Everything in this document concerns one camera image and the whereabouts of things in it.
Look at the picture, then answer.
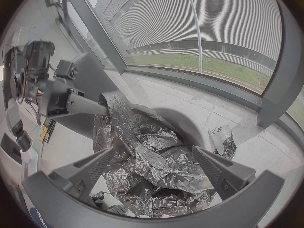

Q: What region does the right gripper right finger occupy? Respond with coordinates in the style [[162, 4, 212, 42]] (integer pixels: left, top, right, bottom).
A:
[[191, 145, 257, 202]]

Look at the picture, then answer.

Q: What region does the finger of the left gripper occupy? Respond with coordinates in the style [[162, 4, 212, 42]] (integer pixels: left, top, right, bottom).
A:
[[66, 95, 110, 116]]

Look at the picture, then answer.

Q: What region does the window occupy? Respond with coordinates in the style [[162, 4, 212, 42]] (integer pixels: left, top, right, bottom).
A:
[[43, 0, 304, 129]]

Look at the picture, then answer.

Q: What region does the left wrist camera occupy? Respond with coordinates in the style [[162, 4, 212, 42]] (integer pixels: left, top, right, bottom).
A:
[[55, 59, 79, 80]]

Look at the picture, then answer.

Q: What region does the clear printed wrapper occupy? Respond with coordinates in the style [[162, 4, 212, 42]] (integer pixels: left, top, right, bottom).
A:
[[208, 124, 233, 152]]

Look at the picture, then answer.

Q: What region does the black plastic bag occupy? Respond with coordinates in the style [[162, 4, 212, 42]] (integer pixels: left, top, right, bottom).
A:
[[93, 92, 218, 218]]

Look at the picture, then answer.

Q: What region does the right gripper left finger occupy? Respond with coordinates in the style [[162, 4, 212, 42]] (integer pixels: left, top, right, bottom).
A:
[[49, 147, 117, 203]]

